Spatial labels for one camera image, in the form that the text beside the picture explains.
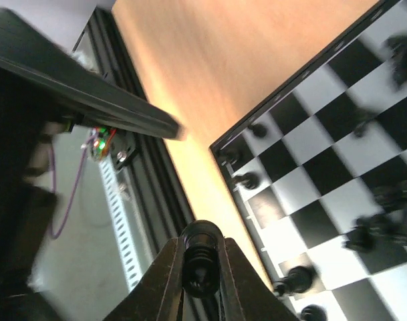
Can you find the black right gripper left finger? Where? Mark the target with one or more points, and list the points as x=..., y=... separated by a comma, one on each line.
x=158, y=296

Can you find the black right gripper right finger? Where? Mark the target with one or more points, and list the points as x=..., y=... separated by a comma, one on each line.
x=244, y=295

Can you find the black piece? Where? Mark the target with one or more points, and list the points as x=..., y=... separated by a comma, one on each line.
x=200, y=270

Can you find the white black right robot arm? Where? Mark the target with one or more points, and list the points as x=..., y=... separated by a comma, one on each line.
x=43, y=92

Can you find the black white chess board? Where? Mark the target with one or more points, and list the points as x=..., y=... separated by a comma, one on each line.
x=314, y=157

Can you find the light blue cable duct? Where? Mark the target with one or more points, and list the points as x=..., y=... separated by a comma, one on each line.
x=119, y=201

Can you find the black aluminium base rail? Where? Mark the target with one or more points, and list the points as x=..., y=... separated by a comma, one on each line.
x=161, y=206

